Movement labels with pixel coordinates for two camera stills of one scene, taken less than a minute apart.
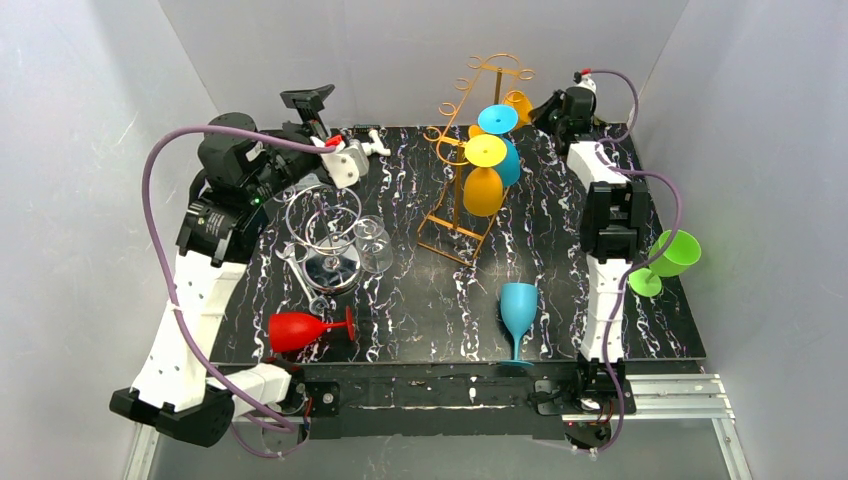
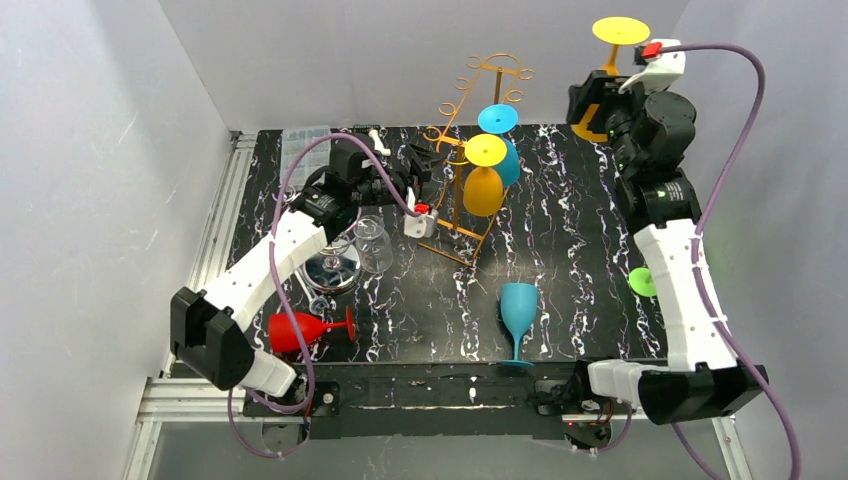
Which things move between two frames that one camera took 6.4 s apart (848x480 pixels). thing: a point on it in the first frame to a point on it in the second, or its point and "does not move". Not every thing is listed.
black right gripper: x=549 y=113 to x=586 y=97
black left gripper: x=309 y=102 to x=411 y=168
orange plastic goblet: x=516 y=100 to x=617 y=31
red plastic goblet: x=291 y=330 does not move
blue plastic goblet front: x=518 y=305 does not move
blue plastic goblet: x=499 y=119 does not move
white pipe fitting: x=377 y=146 does not move
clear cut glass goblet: x=373 y=244 does not move
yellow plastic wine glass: x=483 y=188 does not move
